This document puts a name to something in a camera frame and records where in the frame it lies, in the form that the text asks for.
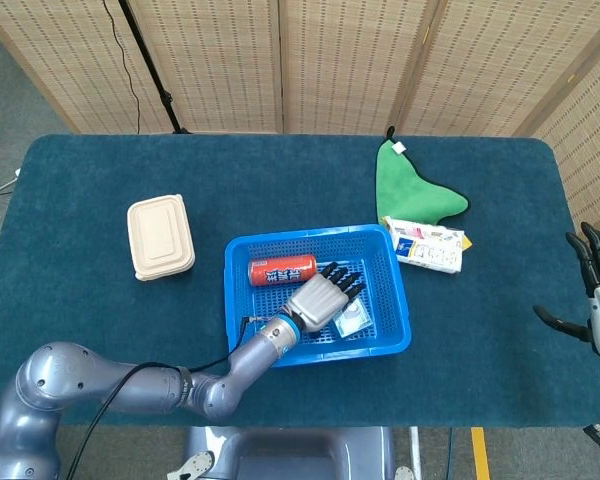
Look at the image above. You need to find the bamboo folding screen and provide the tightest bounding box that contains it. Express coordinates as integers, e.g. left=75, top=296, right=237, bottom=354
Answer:
left=0, top=0, right=600, bottom=326

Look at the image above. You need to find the teal table cover mat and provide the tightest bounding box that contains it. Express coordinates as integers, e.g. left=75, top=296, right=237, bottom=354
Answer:
left=0, top=132, right=600, bottom=429

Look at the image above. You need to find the blue perforated plastic basket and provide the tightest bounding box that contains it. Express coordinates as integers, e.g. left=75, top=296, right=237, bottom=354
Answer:
left=223, top=223, right=413, bottom=369

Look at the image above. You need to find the beige lidded lunch box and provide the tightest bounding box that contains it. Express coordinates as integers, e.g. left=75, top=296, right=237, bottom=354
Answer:
left=126, top=193, right=197, bottom=282

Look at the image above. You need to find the white snack package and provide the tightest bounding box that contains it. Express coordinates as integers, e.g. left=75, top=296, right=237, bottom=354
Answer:
left=381, top=215, right=474, bottom=275

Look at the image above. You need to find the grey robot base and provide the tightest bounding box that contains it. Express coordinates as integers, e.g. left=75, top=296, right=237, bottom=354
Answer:
left=167, top=425, right=416, bottom=480

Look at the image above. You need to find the orange soda can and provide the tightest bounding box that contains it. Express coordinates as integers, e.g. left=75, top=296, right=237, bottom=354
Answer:
left=248, top=253, right=319, bottom=288

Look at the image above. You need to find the blue floor cable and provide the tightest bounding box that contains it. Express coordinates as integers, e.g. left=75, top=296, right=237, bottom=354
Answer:
left=446, top=427, right=457, bottom=480

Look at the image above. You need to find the thin black hanging cable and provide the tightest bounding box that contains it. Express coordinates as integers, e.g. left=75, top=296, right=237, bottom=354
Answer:
left=102, top=0, right=142, bottom=134

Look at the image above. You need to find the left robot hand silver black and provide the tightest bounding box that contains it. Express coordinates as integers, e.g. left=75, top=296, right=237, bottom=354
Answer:
left=284, top=260, right=366, bottom=335

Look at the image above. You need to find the white floor cable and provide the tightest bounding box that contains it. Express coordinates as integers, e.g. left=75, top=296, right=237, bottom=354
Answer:
left=0, top=167, right=22, bottom=202

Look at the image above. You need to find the yellow floor tape strip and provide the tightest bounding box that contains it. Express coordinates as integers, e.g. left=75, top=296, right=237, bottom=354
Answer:
left=471, top=427, right=492, bottom=480

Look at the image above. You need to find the white table leg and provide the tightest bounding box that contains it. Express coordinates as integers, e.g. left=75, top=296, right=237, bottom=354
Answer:
left=409, top=426, right=424, bottom=472

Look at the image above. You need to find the small blue speaker box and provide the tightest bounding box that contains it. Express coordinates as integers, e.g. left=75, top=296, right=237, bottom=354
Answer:
left=332, top=298, right=374, bottom=337

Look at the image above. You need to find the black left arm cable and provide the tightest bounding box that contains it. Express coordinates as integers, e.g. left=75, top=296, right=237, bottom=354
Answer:
left=67, top=314, right=261, bottom=480

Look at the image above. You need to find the green cloth with black trim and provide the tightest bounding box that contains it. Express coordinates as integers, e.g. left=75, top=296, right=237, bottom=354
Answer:
left=375, top=125, right=470, bottom=226

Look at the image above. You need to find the black tripod stand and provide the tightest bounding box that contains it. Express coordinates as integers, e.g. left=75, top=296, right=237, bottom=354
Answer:
left=117, top=0, right=191, bottom=135

